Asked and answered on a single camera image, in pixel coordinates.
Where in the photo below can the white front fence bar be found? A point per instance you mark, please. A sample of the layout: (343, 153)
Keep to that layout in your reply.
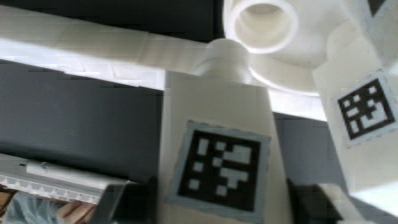
(130, 56)

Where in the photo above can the white stool leg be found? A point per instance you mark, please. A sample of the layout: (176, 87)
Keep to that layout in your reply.
(222, 180)
(357, 91)

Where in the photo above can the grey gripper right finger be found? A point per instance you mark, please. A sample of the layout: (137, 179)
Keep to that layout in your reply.
(322, 205)

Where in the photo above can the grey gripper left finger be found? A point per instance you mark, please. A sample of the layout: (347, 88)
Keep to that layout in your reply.
(126, 205)

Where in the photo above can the white round stool seat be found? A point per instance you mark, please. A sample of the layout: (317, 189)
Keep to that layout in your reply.
(299, 33)

